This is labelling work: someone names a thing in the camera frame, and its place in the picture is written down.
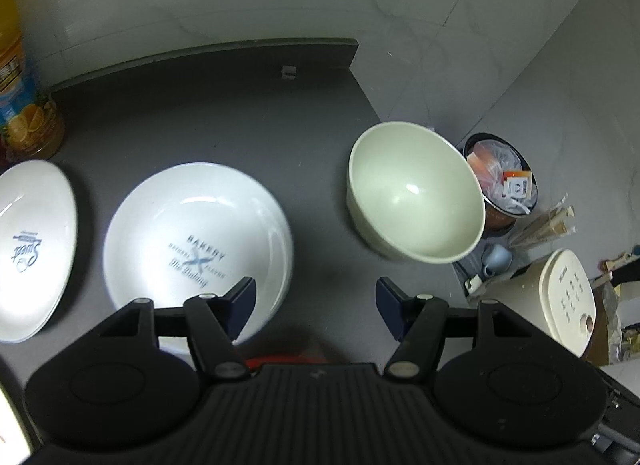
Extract cream rice cooker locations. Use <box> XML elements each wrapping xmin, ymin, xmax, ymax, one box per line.
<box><xmin>480</xmin><ymin>248</ymin><xmax>598</xmax><ymax>358</ymax></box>

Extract wrapped wooden chopsticks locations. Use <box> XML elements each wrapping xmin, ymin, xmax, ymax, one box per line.
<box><xmin>510</xmin><ymin>192</ymin><xmax>576</xmax><ymax>251</ymax></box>

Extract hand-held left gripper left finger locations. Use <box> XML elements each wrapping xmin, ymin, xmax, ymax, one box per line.
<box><xmin>97</xmin><ymin>276</ymin><xmax>258</xmax><ymax>381</ymax></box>

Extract white plate with bakery print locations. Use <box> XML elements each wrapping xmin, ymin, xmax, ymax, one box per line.
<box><xmin>102</xmin><ymin>162</ymin><xmax>295</xmax><ymax>353</ymax></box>

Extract white plate with script print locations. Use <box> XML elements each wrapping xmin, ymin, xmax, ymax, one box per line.
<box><xmin>0</xmin><ymin>160</ymin><xmax>78</xmax><ymax>344</ymax></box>

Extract orange juice bottle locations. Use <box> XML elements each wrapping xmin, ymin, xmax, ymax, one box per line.
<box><xmin>0</xmin><ymin>0</ymin><xmax>67</xmax><ymax>161</ymax></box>

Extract small white paper packet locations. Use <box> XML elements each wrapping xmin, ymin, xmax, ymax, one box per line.
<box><xmin>502</xmin><ymin>170</ymin><xmax>533</xmax><ymax>202</ymax></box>

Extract brown cardboard box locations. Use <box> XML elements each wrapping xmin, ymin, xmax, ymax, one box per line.
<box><xmin>585</xmin><ymin>282</ymin><xmax>640</xmax><ymax>367</ymax></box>

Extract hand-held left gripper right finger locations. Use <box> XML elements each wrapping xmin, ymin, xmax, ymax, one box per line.
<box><xmin>375</xmin><ymin>276</ymin><xmax>551</xmax><ymax>381</ymax></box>

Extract pale green bowl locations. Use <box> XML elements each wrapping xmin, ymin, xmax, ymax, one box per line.
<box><xmin>346</xmin><ymin>121</ymin><xmax>487</xmax><ymax>264</ymax></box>

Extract black trash bin with bag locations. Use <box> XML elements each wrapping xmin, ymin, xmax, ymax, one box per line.
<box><xmin>462</xmin><ymin>132</ymin><xmax>539</xmax><ymax>233</ymax></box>

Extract light blue mug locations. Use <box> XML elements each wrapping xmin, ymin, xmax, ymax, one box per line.
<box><xmin>481</xmin><ymin>244</ymin><xmax>513</xmax><ymax>278</ymax></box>

